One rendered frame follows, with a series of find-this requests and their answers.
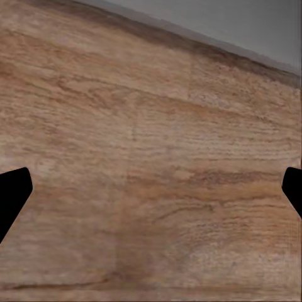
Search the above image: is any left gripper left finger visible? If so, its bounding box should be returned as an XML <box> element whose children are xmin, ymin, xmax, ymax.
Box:
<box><xmin>0</xmin><ymin>167</ymin><xmax>33</xmax><ymax>243</ymax></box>

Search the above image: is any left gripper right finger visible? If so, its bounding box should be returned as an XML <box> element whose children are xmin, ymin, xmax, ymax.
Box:
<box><xmin>282</xmin><ymin>167</ymin><xmax>302</xmax><ymax>217</ymax></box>

